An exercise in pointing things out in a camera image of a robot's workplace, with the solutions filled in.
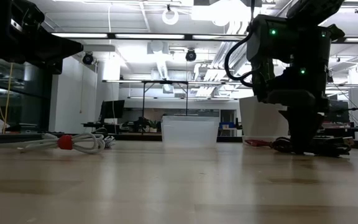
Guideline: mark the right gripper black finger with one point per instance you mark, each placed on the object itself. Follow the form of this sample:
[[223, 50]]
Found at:
[[303, 130]]

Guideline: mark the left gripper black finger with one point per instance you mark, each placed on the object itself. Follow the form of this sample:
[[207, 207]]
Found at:
[[57, 49]]

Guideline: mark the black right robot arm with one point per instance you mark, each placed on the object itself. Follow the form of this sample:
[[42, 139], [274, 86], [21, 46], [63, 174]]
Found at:
[[291, 37]]

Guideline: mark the black round ceiling fixture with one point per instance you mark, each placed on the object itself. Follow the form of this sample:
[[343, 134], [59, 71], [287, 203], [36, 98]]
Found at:
[[88, 58], [190, 55]]

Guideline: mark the green cactus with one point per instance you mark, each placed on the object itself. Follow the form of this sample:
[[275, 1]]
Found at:
[[263, 81]]

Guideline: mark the white hexagonal planter pot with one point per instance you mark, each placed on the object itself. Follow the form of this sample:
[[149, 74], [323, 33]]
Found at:
[[259, 121]]

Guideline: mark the blue storage crate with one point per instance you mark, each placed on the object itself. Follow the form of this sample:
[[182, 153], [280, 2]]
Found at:
[[227, 125]]

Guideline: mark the dark computer monitor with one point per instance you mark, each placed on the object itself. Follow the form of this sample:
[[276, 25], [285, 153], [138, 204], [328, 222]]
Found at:
[[112, 109]]

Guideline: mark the black metal table stand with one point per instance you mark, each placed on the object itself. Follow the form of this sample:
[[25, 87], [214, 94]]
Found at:
[[143, 102]]

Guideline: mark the clear plastic bin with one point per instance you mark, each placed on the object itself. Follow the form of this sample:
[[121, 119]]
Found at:
[[190, 130]]

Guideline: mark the black ceiling light rail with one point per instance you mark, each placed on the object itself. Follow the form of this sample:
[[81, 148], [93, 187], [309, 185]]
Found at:
[[110, 35]]

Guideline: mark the black aluminium table frame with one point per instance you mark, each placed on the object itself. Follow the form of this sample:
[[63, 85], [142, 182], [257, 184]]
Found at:
[[135, 137]]

